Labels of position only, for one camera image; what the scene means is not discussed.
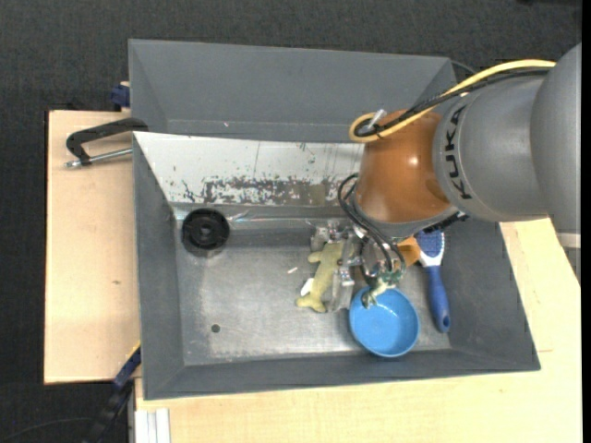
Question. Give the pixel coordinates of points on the blue and white brush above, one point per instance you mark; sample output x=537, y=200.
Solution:
x=436, y=289

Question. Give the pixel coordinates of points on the yellow-green toy animal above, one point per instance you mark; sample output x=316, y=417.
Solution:
x=323, y=272

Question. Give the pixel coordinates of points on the blue bowl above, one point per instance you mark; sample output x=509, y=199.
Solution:
x=392, y=330

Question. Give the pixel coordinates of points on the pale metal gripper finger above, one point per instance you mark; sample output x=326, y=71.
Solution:
x=325, y=234
x=344, y=289

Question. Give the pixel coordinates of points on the orange toy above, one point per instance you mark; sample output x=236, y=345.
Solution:
x=408, y=252

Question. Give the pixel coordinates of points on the grey metal bin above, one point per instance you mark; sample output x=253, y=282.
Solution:
x=258, y=321

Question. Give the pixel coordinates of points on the pale wood board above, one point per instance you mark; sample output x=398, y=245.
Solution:
x=88, y=256

